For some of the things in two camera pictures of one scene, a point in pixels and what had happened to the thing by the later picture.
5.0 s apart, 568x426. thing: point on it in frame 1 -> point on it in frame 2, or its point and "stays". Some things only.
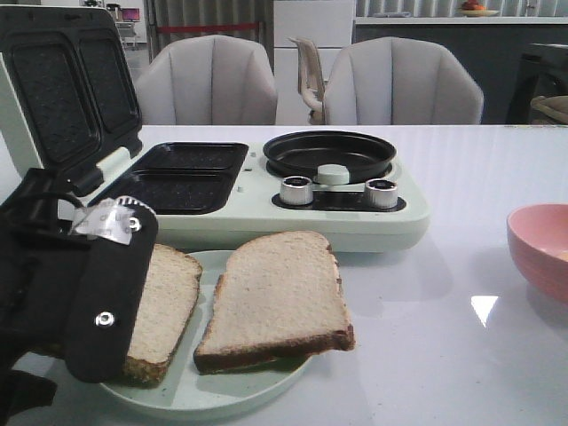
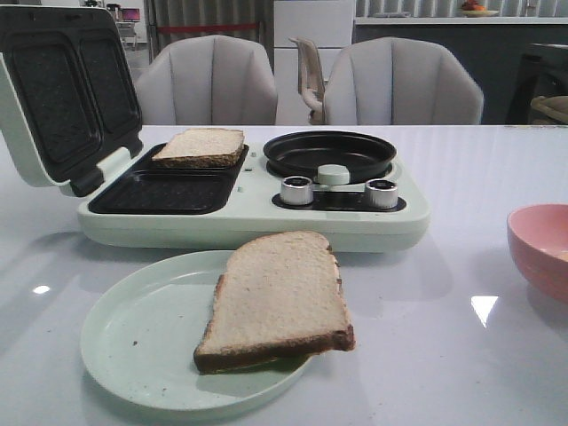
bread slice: x=165 y=309 -> x=201 y=147
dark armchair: x=542 y=71 stays
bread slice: x=279 y=297 stays
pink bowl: x=538 y=238 stays
